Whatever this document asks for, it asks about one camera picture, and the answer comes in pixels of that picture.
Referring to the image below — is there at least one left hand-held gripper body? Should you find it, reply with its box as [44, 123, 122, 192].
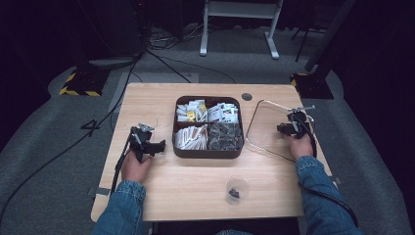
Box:
[129, 122, 156, 164]

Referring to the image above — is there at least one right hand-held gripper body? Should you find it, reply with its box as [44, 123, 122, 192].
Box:
[286, 104, 316, 140]

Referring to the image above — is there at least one transparent box lid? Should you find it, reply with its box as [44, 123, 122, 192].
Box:
[245, 99, 316, 164]

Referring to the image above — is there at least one brown compartment box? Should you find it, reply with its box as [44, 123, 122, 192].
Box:
[171, 94, 245, 161]

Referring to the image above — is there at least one pile of dark tea bags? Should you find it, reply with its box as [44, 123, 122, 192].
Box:
[207, 122, 244, 152]

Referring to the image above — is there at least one clear plastic cup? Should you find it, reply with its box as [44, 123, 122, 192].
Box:
[224, 175, 251, 207]

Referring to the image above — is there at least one person's right hand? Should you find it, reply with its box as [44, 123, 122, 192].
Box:
[284, 132, 315, 162]

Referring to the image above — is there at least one person's left hand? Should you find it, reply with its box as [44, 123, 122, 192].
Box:
[119, 151, 154, 184]

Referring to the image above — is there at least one pile of white brown sachets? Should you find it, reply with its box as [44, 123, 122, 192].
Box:
[174, 124, 208, 151]

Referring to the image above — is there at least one black yellow striped stand base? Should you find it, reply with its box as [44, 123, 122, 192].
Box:
[290, 71, 335, 100]
[59, 67, 111, 98]

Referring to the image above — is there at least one pile of white yellow packets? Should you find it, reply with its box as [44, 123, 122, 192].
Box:
[176, 99, 208, 123]

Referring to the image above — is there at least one pile of white black packets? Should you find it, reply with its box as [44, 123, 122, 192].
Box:
[207, 102, 240, 124]

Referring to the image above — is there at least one grey metal stand pole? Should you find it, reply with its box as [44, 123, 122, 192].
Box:
[304, 0, 357, 73]

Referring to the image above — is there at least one person's denim lap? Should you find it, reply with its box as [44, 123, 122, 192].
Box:
[215, 229, 253, 235]

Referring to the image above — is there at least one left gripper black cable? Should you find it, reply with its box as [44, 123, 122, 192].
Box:
[111, 131, 135, 195]

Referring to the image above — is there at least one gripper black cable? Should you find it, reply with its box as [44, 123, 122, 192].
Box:
[111, 131, 135, 195]
[295, 112, 359, 228]

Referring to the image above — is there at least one thin black floor cable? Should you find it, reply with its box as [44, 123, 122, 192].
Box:
[146, 48, 237, 84]

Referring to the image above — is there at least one long black floor cable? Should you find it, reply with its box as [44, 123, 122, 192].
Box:
[0, 53, 143, 226]

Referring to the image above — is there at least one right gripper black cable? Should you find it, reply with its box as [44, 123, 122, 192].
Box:
[295, 112, 359, 228]

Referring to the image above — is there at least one tangle of floor cables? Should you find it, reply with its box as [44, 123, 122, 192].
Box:
[147, 22, 205, 51]

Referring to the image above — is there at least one white metal table frame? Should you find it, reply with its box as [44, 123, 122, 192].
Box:
[199, 0, 284, 61]

